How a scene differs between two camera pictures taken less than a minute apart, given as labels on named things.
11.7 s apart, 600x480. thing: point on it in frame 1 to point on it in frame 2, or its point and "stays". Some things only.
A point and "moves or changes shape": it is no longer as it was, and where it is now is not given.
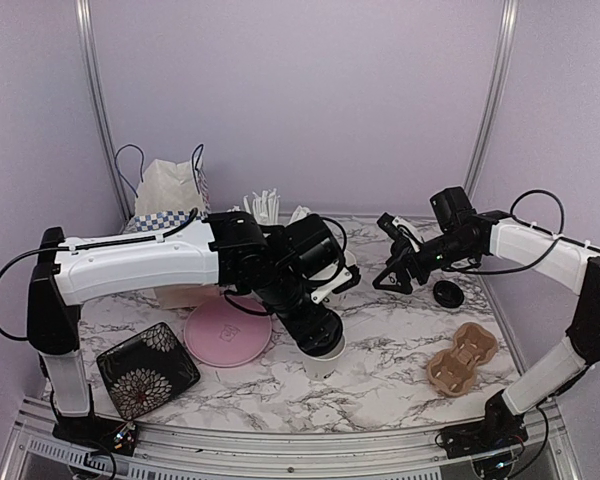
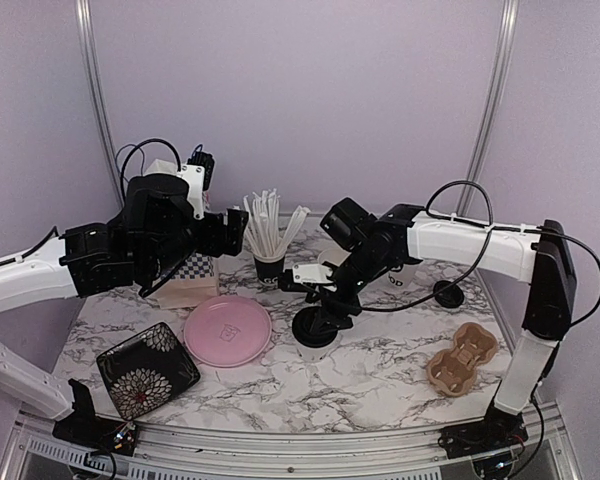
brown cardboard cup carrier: [451, 371] stays
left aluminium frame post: [87, 30] stays
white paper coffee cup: [321, 367] moves or changes shape
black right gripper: [406, 260] to [331, 305]
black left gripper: [310, 332] to [215, 241]
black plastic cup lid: [448, 294] stays
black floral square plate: [146, 371] stays
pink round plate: [223, 335] stays
